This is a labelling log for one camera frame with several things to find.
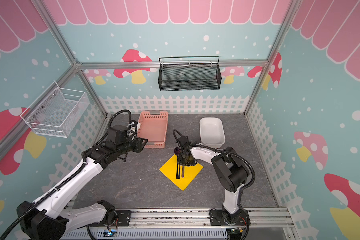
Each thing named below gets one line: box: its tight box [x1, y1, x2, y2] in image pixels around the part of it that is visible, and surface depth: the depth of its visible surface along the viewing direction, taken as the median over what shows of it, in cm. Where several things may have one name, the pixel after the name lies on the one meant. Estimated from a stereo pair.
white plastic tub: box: [199, 117, 226, 148], surface depth 111 cm
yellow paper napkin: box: [159, 154, 204, 191], surface depth 91 cm
